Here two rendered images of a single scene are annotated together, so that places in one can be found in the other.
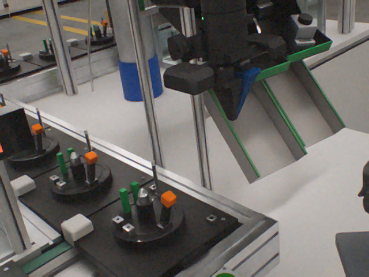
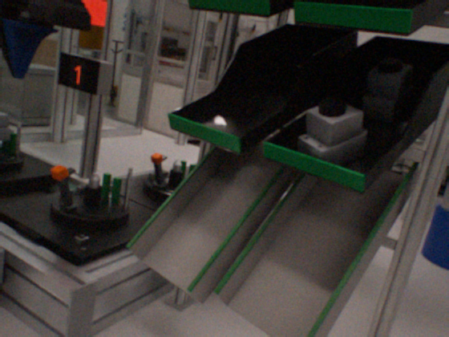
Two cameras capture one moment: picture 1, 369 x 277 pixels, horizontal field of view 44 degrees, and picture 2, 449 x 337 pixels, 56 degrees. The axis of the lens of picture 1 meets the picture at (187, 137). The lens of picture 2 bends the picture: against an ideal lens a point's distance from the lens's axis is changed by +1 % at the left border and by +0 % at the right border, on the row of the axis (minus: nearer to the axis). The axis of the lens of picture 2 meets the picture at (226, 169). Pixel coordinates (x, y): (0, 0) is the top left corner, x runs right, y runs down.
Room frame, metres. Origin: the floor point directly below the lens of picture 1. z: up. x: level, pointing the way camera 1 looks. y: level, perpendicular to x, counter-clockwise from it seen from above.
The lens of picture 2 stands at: (0.66, -0.67, 1.29)
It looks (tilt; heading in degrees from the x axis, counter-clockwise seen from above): 14 degrees down; 69
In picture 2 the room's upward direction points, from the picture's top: 11 degrees clockwise
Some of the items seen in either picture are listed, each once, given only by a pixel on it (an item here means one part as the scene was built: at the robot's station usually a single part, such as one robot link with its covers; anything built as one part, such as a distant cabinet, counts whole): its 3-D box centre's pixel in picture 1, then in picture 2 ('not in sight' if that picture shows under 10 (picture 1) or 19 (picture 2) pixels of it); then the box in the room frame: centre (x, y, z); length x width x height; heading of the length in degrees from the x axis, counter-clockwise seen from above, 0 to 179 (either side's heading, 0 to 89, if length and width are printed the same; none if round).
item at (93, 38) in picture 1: (98, 32); not in sight; (2.23, 0.36, 1.01); 0.24 x 0.24 x 0.13; 40
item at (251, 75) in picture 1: (239, 92); (29, 53); (0.60, -0.08, 1.25); 0.06 x 0.04 x 0.07; 40
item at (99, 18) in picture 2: not in sight; (93, 12); (0.68, 0.32, 1.33); 0.05 x 0.05 x 0.05
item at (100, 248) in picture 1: (145, 206); (93, 192); (0.71, 0.10, 1.01); 0.24 x 0.24 x 0.13; 40
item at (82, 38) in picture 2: not in sight; (91, 36); (0.68, 0.32, 1.28); 0.05 x 0.05 x 0.05
